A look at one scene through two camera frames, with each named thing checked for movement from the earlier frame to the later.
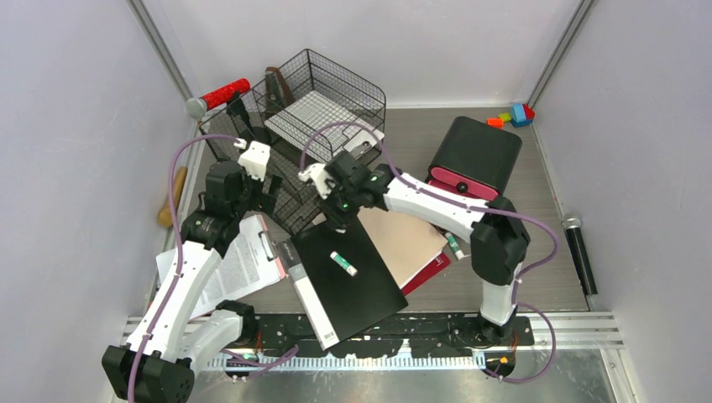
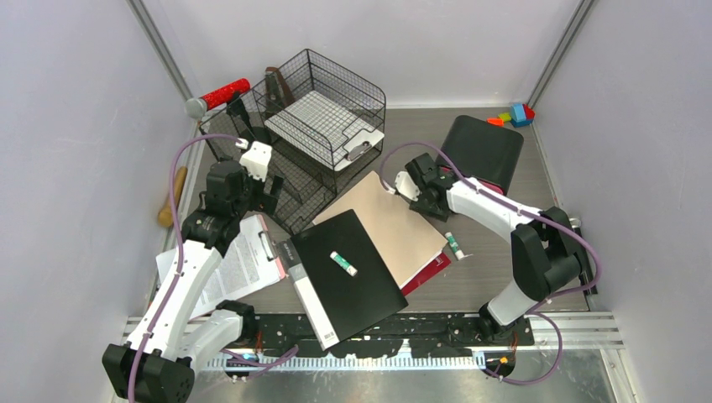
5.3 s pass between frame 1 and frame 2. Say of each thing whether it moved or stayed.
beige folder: stayed
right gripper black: moved
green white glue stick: stayed
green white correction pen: stayed
